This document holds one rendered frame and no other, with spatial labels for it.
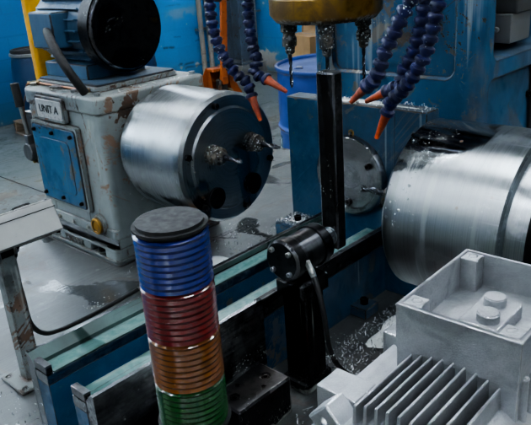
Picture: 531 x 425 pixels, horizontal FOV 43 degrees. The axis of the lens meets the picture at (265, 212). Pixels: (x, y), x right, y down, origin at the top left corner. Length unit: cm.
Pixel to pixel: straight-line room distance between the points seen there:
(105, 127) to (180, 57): 664
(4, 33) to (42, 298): 555
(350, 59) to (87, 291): 69
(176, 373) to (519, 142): 54
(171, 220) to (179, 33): 747
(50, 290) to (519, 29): 103
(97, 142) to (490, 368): 102
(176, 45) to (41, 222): 696
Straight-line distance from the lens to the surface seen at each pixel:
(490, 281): 63
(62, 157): 149
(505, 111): 133
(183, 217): 52
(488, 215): 85
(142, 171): 130
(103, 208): 144
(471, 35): 119
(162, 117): 126
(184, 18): 801
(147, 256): 51
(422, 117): 111
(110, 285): 138
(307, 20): 104
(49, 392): 94
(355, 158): 120
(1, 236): 102
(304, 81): 306
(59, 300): 137
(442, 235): 88
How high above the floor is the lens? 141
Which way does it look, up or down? 22 degrees down
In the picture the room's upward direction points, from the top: 4 degrees counter-clockwise
